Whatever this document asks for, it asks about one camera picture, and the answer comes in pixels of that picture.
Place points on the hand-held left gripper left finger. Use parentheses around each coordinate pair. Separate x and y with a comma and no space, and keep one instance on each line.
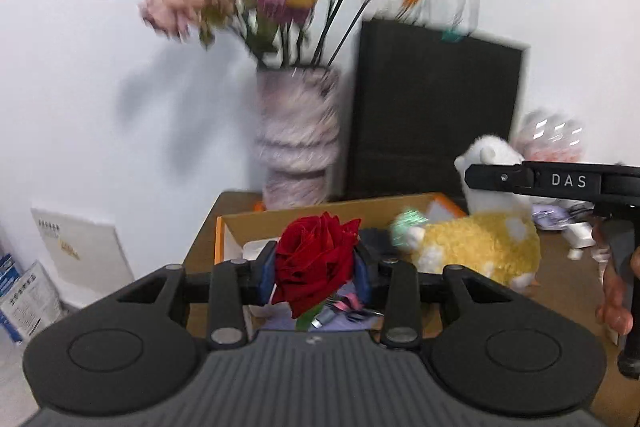
(267,269)

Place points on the blue and white box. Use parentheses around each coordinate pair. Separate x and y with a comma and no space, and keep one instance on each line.
(30,302)

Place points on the person's right hand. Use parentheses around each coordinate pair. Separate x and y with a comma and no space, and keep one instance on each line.
(614,307)

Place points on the orange cardboard box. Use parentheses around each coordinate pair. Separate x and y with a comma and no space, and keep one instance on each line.
(320,207)

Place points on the black paper bag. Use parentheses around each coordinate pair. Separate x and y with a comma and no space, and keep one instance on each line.
(430,107)

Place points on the purple woven pouch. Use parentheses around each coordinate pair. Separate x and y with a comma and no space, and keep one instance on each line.
(280,324)

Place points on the clear iridescent plastic bag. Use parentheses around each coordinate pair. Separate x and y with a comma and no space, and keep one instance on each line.
(550,137)

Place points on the white printed board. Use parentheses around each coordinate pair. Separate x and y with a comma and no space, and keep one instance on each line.
(80,252)

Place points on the purple textured vase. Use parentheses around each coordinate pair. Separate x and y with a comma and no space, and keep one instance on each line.
(297,132)

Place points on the white charger adapter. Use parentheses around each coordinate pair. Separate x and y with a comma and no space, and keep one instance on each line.
(580,234)

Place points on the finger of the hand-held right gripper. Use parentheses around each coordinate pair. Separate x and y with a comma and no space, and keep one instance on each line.
(520,179)

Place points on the wooden desk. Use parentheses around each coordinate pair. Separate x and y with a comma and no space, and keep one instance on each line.
(560,287)

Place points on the yellow and white plush toy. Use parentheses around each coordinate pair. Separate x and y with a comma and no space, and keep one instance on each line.
(480,247)

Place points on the red rose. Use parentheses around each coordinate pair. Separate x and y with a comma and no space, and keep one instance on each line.
(315,262)

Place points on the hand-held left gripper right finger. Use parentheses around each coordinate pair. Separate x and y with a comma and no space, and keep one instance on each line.
(362,277)

